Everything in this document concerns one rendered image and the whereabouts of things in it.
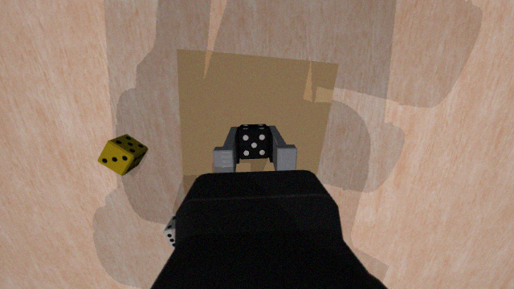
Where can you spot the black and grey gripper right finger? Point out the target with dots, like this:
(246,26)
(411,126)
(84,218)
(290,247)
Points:
(281,154)

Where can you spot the yellow die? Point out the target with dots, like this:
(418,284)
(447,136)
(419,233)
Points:
(122,154)

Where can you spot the white die with black pips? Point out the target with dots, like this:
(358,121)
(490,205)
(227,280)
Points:
(169,232)

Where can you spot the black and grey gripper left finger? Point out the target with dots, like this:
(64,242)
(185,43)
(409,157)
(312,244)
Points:
(227,157)

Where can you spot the tan translucent mat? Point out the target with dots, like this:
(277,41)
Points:
(218,91)

